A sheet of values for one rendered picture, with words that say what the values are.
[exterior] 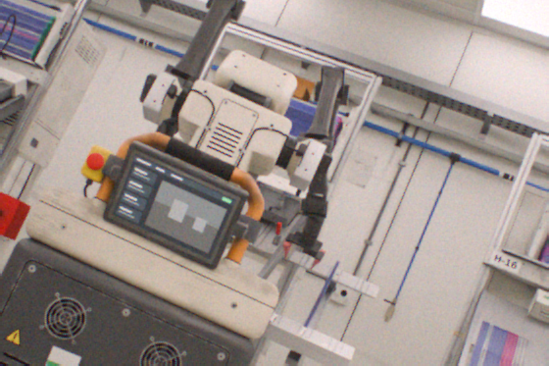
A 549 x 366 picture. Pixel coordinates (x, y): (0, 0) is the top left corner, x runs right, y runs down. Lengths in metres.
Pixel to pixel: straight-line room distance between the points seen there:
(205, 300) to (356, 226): 3.12
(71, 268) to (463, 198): 3.38
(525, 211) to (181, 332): 2.05
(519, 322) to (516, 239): 0.41
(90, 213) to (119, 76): 3.71
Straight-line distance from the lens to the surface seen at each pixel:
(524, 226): 3.30
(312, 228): 2.51
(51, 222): 1.59
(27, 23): 3.80
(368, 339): 4.51
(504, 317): 3.01
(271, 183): 3.09
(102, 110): 5.20
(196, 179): 1.49
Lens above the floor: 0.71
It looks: 8 degrees up
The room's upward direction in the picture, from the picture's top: 25 degrees clockwise
